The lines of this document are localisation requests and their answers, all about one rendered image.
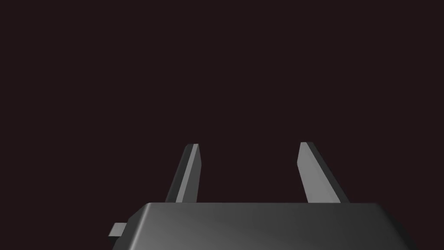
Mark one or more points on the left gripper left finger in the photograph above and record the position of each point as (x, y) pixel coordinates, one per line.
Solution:
(187, 177)

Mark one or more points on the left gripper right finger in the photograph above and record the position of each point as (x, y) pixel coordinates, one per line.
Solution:
(319, 177)

